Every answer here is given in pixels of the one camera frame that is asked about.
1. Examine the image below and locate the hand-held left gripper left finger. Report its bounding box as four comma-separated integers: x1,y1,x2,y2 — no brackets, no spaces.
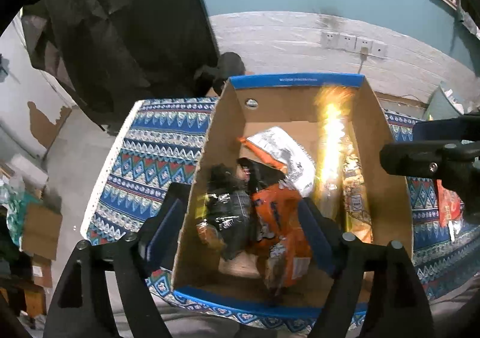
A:
43,182,188,338

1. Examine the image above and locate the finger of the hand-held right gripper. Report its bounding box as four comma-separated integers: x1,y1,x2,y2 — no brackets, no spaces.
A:
412,112,480,142
379,142,448,178

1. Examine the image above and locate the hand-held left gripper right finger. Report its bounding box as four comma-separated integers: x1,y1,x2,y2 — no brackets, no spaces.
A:
298,197,436,338

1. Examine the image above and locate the orange snack packet black end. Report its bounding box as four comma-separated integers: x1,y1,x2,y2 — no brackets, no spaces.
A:
237,158,314,298

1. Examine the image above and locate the yellow orange snack packet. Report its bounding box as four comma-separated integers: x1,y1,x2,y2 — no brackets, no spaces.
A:
340,134,374,245

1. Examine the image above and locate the long clear gold snack packet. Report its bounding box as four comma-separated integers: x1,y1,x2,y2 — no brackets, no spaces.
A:
313,86,356,219

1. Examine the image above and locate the white orange snack packet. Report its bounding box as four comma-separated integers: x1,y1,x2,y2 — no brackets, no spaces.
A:
239,126,316,198

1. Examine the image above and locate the blue cardboard box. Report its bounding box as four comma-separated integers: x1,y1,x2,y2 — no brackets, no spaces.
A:
170,74,416,318

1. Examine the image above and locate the light blue trash bin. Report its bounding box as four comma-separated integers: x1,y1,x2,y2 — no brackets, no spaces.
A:
425,83,466,121

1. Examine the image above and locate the red snack packet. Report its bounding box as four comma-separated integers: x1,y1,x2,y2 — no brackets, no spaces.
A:
436,179,464,228

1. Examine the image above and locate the blue patterned table cloth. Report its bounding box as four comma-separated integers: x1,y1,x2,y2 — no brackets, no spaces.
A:
80,97,480,332

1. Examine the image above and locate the silver foil curtain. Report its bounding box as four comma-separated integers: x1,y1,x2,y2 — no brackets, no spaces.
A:
455,2,480,40

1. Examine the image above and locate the brown cardboard carton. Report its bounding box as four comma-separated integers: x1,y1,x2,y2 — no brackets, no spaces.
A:
20,203,63,261

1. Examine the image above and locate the teal patterned bag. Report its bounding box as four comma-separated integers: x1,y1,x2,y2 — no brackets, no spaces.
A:
0,186,29,246

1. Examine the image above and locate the black softbox cloth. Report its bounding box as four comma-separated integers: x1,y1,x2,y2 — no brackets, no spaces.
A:
22,0,223,130

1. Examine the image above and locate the beige plug with cable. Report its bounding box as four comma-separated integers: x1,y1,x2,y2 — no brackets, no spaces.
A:
356,47,371,75

